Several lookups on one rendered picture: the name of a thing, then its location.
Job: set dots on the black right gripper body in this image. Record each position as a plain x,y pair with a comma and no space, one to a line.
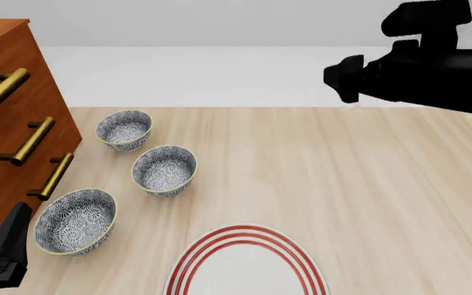
344,78

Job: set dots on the white plate with red rings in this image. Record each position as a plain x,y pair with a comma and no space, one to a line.
244,270

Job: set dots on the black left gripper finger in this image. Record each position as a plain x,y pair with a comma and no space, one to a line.
10,236

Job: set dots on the wooden cabinet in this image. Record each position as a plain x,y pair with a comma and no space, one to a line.
23,55

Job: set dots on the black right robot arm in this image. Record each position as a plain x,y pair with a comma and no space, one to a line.
441,80

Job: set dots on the patterned black white bowl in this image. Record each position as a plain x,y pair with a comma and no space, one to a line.
163,172
74,222
123,132

